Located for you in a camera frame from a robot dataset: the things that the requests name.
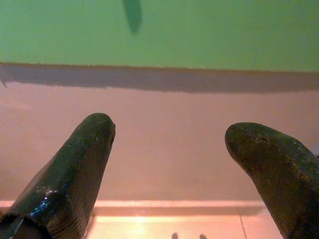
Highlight green wall board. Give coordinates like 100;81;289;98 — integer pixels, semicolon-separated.
0;0;319;74

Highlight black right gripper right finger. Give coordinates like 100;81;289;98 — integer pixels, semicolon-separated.
224;121;319;239

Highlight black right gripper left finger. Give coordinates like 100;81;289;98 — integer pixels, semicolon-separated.
0;113;117;239

